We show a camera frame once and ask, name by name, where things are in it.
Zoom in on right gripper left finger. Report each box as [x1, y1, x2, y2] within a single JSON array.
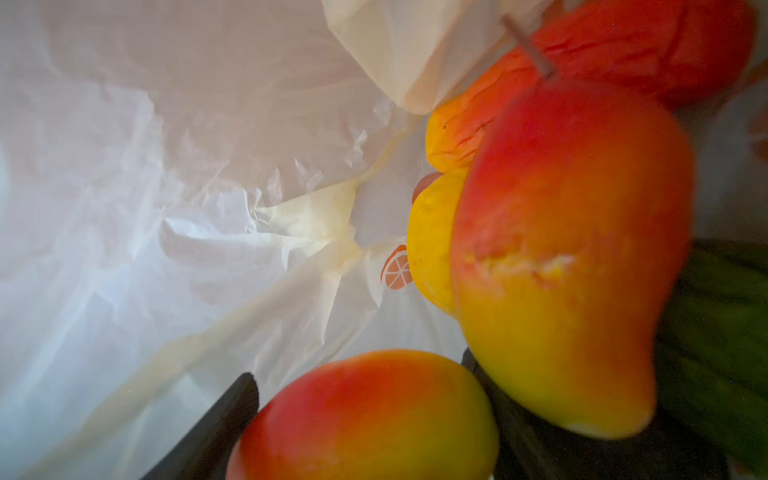
[[143, 372, 260, 480]]

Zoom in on yellow bell pepper fruit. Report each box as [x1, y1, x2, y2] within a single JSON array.
[[406, 169, 468, 316]]

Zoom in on green yellow papaya fruit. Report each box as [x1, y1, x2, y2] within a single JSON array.
[[655, 240, 767, 479]]

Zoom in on red yellow long mango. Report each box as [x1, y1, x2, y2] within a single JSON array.
[[425, 0, 757, 173]]

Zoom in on red orange peach fruit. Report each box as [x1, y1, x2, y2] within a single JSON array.
[[225, 349, 500, 479]]

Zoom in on cream plastic bag orange prints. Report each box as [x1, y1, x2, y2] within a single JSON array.
[[0, 0, 768, 480]]

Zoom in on small red yellow fruit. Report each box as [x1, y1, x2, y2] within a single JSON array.
[[449, 14, 697, 440]]

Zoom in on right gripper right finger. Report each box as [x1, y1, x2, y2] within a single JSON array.
[[461, 349, 729, 479]]

